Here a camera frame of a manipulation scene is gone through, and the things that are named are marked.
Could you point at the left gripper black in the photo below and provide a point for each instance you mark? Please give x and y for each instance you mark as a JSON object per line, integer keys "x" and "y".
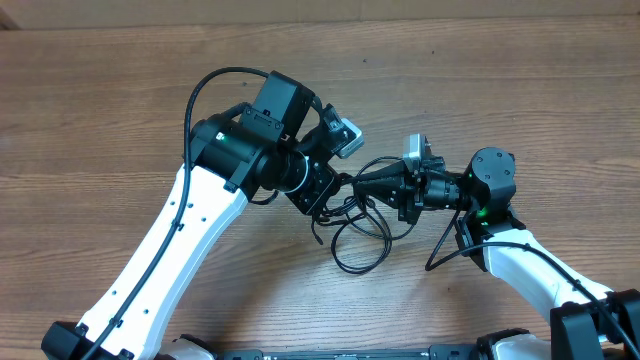
{"x": 323, "y": 182}

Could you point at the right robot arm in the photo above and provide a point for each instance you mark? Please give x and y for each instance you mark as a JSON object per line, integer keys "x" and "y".
{"x": 587, "y": 320}

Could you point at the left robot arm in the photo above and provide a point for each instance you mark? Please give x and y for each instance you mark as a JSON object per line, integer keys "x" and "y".
{"x": 282, "y": 141}

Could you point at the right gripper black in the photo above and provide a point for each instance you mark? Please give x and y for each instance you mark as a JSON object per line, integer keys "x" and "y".
{"x": 405, "y": 189}

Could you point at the cardboard backdrop panel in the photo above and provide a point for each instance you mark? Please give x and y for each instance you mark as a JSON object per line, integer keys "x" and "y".
{"x": 84, "y": 14}

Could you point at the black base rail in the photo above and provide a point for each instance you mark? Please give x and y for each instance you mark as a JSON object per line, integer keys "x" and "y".
{"x": 433, "y": 352}

